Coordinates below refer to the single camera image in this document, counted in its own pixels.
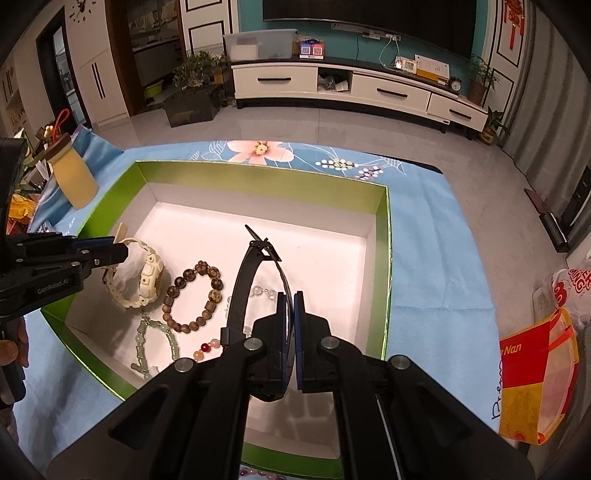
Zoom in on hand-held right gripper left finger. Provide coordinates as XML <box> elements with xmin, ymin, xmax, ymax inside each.
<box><xmin>46</xmin><ymin>291</ymin><xmax>294</xmax><ymax>480</ymax></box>

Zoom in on cream bottle with brown lid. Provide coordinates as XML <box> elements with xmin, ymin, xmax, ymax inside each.
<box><xmin>45</xmin><ymin>134</ymin><xmax>100</xmax><ymax>209</ymax></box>

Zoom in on upright vacuum cleaner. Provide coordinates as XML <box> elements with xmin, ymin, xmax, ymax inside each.
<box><xmin>538</xmin><ymin>168</ymin><xmax>591</xmax><ymax>254</ymax></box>

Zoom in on red hanging knot ornament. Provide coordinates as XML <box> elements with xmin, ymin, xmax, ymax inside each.
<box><xmin>503</xmin><ymin>0</ymin><xmax>527</xmax><ymax>51</ymax></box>

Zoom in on small potted plant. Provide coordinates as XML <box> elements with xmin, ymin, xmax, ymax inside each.
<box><xmin>480</xmin><ymin>108</ymin><xmax>511</xmax><ymax>146</ymax></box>

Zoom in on black wristwatch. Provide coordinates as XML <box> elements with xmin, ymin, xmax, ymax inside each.
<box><xmin>220</xmin><ymin>224</ymin><xmax>294</xmax><ymax>349</ymax></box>

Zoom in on white plastic bag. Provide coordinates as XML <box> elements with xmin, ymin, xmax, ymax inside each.
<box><xmin>533</xmin><ymin>258</ymin><xmax>591</xmax><ymax>333</ymax></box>

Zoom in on red pink bead bracelet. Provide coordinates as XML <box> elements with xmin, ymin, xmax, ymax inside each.
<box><xmin>187</xmin><ymin>338</ymin><xmax>225</xmax><ymax>363</ymax></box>

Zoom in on tall potted plant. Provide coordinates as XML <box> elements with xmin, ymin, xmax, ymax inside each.
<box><xmin>466</xmin><ymin>54</ymin><xmax>502</xmax><ymax>106</ymax></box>

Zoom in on bushy potted plant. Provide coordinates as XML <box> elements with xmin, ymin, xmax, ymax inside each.
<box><xmin>172</xmin><ymin>51</ymin><xmax>232</xmax><ymax>90</ymax></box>

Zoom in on television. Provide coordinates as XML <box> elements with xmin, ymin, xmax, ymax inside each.
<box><xmin>262</xmin><ymin>0</ymin><xmax>477</xmax><ymax>58</ymax></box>

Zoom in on yellow red shopping bag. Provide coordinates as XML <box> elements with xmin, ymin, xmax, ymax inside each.
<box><xmin>499</xmin><ymin>308</ymin><xmax>580</xmax><ymax>446</ymax></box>

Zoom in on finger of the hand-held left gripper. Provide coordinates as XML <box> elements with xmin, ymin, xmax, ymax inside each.
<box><xmin>28</xmin><ymin>242</ymin><xmax>129</xmax><ymax>289</ymax></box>
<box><xmin>7</xmin><ymin>233</ymin><xmax>116</xmax><ymax>254</ymax></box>

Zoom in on green cardboard box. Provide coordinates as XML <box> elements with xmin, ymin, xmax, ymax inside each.
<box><xmin>41</xmin><ymin>159</ymin><xmax>392</xmax><ymax>478</ymax></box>

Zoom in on green jade bracelet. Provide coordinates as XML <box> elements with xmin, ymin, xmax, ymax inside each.
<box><xmin>131</xmin><ymin>316</ymin><xmax>181</xmax><ymax>380</ymax></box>

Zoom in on purple bead bracelet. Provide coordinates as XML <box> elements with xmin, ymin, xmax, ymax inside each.
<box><xmin>238</xmin><ymin>466</ymin><xmax>284</xmax><ymax>480</ymax></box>

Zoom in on white TV cabinet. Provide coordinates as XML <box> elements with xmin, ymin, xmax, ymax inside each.
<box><xmin>231</xmin><ymin>55</ymin><xmax>490</xmax><ymax>139</ymax></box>

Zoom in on dark crate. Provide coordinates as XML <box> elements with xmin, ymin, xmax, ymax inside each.
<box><xmin>163</xmin><ymin>89</ymin><xmax>220</xmax><ymax>128</ymax></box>

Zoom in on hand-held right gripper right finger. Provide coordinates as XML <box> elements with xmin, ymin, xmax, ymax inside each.
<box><xmin>294</xmin><ymin>291</ymin><xmax>536</xmax><ymax>480</ymax></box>

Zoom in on brown bead bracelet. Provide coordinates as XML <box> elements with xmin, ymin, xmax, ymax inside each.
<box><xmin>161</xmin><ymin>261</ymin><xmax>225</xmax><ymax>333</ymax></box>

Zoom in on clear bead bracelet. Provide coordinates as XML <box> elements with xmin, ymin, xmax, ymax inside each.
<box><xmin>225</xmin><ymin>285</ymin><xmax>280</xmax><ymax>315</ymax></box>

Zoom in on cream wristwatch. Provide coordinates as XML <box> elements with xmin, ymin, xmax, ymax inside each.
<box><xmin>102</xmin><ymin>223</ymin><xmax>164</xmax><ymax>309</ymax></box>

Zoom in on pile of assorted packets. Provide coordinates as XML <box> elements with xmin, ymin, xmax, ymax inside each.
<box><xmin>9</xmin><ymin>124</ymin><xmax>56</xmax><ymax>236</ymax></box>

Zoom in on clear storage box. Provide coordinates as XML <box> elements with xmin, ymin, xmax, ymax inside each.
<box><xmin>223</xmin><ymin>29</ymin><xmax>298</xmax><ymax>63</ymax></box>

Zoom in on grey curtain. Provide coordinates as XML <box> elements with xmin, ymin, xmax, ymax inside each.
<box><xmin>501</xmin><ymin>9</ymin><xmax>591</xmax><ymax>217</ymax></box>

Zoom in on person's left hand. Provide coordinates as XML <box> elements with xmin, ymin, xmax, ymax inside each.
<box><xmin>0</xmin><ymin>318</ymin><xmax>29</xmax><ymax>370</ymax></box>

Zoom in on yellow white box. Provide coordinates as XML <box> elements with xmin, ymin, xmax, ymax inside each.
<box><xmin>414</xmin><ymin>54</ymin><xmax>451</xmax><ymax>80</ymax></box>

